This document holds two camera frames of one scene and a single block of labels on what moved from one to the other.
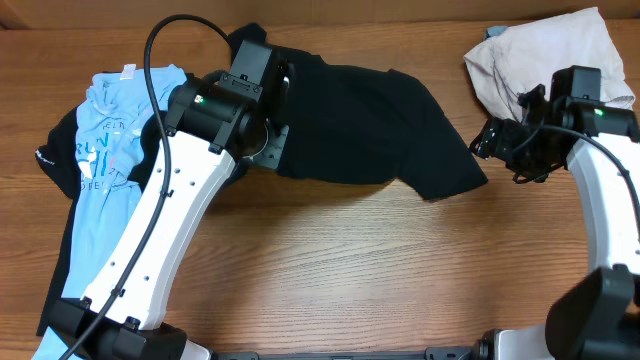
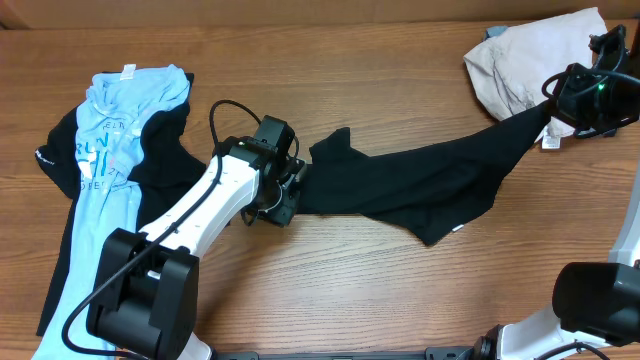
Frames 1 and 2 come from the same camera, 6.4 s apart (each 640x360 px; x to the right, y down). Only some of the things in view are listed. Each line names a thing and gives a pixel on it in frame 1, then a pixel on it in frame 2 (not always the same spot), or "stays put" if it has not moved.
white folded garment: x=523 y=55 stays put
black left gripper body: x=273 y=151 -> x=295 y=178
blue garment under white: x=494 y=30 stays put
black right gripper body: x=501 y=138 -> x=585 y=115
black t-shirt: x=365 y=125 -> x=438 y=190
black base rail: x=430 y=354 stays put
